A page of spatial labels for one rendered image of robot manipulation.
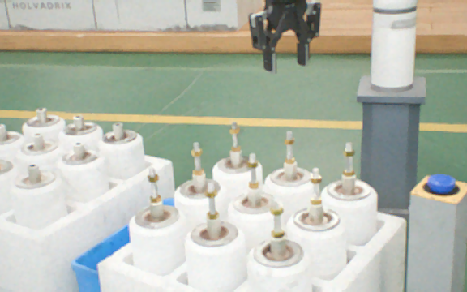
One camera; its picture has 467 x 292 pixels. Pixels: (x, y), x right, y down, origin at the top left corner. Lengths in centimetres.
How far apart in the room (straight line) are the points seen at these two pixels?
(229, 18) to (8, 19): 110
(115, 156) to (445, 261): 72
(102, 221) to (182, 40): 184
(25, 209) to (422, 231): 71
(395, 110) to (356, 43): 147
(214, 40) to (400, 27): 168
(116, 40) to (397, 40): 195
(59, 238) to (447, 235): 69
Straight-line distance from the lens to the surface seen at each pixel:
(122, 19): 331
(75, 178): 140
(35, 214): 134
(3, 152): 156
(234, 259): 106
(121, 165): 148
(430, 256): 110
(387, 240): 121
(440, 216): 107
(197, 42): 312
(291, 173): 124
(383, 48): 153
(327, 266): 111
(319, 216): 110
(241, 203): 116
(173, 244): 113
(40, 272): 134
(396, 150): 158
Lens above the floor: 79
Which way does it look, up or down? 23 degrees down
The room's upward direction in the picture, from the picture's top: 4 degrees counter-clockwise
